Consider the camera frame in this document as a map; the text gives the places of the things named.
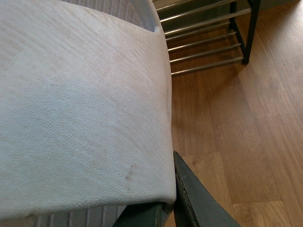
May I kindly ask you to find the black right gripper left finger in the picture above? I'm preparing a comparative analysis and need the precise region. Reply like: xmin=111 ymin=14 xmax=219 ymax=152
xmin=113 ymin=202 xmax=162 ymax=227

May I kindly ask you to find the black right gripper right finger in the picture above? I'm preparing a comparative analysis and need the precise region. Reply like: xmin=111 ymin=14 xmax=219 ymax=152
xmin=173 ymin=151 xmax=239 ymax=227

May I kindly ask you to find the light blue slipper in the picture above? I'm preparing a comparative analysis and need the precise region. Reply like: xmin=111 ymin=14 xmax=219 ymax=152
xmin=0 ymin=0 xmax=176 ymax=227

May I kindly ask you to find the black metal shoe rack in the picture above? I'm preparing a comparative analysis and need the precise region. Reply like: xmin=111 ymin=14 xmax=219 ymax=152
xmin=153 ymin=0 xmax=261 ymax=77

